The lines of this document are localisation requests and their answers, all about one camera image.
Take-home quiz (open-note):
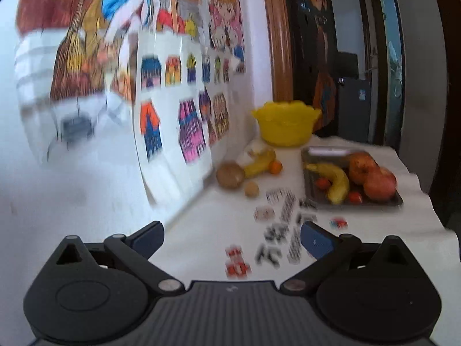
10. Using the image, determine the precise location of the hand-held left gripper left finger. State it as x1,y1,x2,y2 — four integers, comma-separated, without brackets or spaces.
54,221,185,294

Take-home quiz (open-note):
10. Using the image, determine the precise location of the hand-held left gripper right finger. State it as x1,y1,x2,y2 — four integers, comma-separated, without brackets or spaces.
280,221,415,294

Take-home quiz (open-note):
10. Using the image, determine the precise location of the metal tray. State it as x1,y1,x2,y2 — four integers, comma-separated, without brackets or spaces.
300,146,404,210

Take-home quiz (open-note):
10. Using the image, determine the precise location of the large yellow banana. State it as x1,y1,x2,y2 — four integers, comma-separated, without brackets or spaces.
305,162,351,206

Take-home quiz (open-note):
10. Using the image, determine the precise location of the red orange apple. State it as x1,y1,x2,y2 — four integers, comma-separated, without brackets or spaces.
362,167,398,203
347,152,381,187

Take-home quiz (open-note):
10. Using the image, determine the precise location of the small yellow banana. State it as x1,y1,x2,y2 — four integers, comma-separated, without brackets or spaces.
243,149,277,179

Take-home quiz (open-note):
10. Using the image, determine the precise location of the large brown kiwi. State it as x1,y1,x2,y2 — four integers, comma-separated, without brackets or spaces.
216,161,246,190

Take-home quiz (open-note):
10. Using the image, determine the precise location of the yellow plastic bowl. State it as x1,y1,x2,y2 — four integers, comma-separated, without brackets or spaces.
251,100,322,148

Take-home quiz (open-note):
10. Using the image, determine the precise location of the grey cabinet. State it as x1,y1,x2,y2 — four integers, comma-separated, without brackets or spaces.
338,77,372,142

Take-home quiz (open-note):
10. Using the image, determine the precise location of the cartoon houses paper sheet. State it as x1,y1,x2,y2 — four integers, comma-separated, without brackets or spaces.
133,30,250,203

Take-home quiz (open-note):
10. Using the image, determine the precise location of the cartoon figure door poster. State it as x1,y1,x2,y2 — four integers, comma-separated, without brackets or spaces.
305,0,338,135

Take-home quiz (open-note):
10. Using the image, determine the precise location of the black box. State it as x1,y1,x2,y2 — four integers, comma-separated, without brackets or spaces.
336,52,360,79

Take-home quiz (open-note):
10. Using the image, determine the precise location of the dark door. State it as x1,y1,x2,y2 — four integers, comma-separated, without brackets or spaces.
287,0,340,138

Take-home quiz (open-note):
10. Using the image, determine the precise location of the pink cartoon girl poster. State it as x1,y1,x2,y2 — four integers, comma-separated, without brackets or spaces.
208,0,248,75

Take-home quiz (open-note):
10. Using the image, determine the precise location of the dark inner door frame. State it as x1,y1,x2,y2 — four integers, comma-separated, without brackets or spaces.
370,0,406,149

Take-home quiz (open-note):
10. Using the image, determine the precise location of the large cartoon wall poster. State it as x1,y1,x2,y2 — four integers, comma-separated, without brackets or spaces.
14,0,203,163

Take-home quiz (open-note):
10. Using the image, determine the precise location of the brown wooden door frame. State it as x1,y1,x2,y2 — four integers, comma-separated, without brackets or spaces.
261,0,298,104

